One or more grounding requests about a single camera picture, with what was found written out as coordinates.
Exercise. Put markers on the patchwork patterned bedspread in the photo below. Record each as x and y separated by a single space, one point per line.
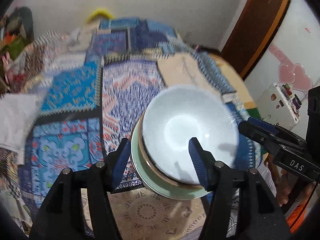
96 83

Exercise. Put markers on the pink beige plate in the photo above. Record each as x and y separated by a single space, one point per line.
152 166

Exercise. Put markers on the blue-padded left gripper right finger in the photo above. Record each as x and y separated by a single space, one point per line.
204 164

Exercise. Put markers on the pink bunny toy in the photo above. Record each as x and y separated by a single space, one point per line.
8 73

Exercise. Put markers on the folded white cloth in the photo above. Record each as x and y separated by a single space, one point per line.
18 114

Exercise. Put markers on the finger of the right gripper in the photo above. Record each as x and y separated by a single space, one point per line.
277 131
269 142

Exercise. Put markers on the white mini fridge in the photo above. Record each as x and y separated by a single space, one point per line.
276 107

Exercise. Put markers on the white patterned bowl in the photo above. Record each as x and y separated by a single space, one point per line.
176 115

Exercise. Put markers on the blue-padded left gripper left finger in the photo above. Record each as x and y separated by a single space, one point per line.
116 163

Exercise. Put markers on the person's right hand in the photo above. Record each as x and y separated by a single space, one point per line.
280 180

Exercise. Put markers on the pink heart wall decal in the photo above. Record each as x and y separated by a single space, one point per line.
295 75

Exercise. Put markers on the brown wooden door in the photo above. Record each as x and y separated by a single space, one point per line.
253 33

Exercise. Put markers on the light green plate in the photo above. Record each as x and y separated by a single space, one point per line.
153 182

